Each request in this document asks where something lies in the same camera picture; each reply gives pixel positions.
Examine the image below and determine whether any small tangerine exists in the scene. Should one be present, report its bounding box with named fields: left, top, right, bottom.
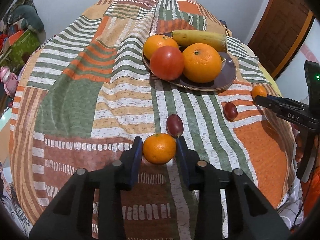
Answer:
left=251, top=85, right=267, bottom=100
left=143, top=133, right=176, bottom=165

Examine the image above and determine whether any dark red grape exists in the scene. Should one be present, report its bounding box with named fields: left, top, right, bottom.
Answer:
left=223, top=102, right=238, bottom=121
left=165, top=114, right=184, bottom=138

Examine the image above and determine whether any large orange front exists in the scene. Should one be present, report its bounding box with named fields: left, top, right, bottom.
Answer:
left=182, top=43, right=222, bottom=83

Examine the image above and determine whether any large orange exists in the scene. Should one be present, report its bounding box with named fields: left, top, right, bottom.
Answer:
left=143, top=34, right=179, bottom=60
left=182, top=43, right=222, bottom=83

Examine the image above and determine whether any small front tangerine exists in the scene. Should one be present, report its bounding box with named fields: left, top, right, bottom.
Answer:
left=143, top=133, right=176, bottom=165

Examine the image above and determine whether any red tomato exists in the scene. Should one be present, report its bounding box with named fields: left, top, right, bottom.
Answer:
left=149, top=46, right=184, bottom=81

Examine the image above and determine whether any right operator hand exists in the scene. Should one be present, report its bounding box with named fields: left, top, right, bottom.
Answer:
left=295, top=132, right=319, bottom=168

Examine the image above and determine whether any purple plate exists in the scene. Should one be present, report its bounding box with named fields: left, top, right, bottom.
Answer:
left=141, top=31, right=237, bottom=92

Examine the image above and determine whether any brown wooden door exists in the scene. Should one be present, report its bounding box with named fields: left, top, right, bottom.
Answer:
left=248, top=0, right=315, bottom=79

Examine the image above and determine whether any striped patchwork blanket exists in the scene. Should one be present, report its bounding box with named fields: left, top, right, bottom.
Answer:
left=10, top=0, right=295, bottom=229

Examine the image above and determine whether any pink toy figure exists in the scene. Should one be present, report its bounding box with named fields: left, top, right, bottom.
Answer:
left=1, top=66, right=18, bottom=98

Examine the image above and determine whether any green storage box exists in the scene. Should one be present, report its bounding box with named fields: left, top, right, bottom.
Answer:
left=1, top=30, right=40, bottom=69

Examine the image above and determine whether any grey stuffed pillow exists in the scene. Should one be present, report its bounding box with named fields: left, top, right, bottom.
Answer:
left=8, top=5, right=44, bottom=34

